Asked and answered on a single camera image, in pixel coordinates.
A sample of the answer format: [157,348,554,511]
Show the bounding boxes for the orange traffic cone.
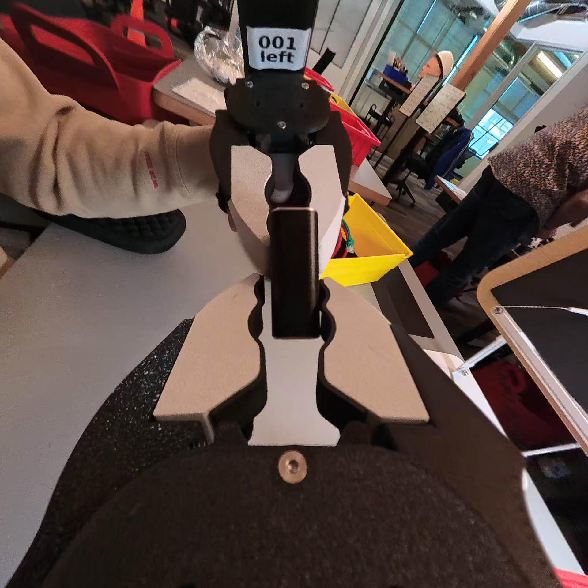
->
[129,0,148,47]

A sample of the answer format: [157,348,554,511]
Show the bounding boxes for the white paper sheet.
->
[172,77,228,113]

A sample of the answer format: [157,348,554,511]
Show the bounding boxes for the red storage box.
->
[473,360,575,448]

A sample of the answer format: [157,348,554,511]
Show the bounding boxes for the black textured pad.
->
[34,209,187,254]

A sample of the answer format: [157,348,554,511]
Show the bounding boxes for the yellow plastic bin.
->
[319,193,414,288]

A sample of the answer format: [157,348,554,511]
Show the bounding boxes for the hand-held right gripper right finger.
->
[317,278,430,424]

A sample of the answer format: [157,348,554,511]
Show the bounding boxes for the person's left forearm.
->
[0,39,221,219]

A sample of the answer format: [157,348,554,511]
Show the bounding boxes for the wood-rimmed black board stand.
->
[452,225,588,458]

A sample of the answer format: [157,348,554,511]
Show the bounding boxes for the wooden desk with black legs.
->
[434,175,468,213]

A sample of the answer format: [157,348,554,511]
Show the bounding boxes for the black office chair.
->
[393,152,430,207]

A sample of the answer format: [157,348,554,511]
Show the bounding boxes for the red basket with handles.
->
[0,0,182,125]

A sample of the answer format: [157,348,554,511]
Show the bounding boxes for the crumpled clear plastic bag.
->
[194,25,244,85]

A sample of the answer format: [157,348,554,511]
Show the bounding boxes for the white paper sign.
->
[399,74,439,116]
[416,84,467,134]

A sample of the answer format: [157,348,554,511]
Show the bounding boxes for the red ethernet cable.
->
[332,220,351,258]

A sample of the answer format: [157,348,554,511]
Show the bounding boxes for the black network switch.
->
[269,207,321,340]

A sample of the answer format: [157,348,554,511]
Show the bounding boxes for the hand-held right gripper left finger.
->
[153,273,267,443]

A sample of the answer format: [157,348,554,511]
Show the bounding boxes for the blue jacket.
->
[425,126,474,190]

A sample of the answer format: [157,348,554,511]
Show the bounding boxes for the red plastic crate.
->
[303,66,381,166]

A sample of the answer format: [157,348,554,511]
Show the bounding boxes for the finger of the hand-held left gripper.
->
[298,145,347,275]
[228,145,273,276]

